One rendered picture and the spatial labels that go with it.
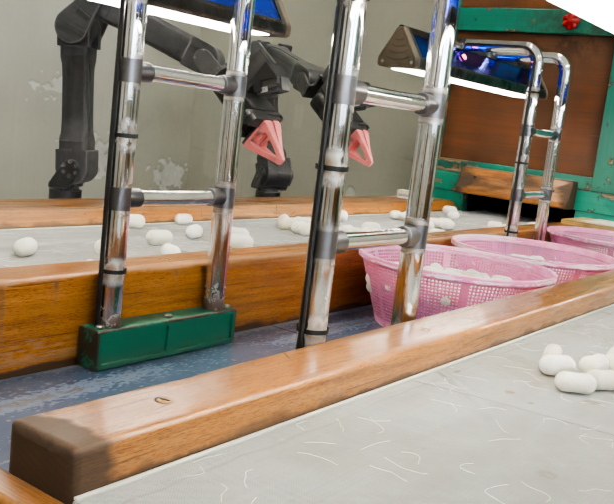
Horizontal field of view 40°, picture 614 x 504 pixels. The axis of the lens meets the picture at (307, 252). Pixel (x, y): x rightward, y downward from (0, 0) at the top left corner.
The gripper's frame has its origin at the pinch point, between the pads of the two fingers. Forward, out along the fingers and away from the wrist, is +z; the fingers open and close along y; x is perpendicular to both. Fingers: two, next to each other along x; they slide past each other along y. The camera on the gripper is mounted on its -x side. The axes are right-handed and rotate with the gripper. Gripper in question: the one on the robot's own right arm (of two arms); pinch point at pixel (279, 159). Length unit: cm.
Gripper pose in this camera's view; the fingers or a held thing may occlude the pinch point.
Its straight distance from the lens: 155.0
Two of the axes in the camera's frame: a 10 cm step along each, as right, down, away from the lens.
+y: 5.9, -0.6, 8.1
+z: 5.3, 7.8, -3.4
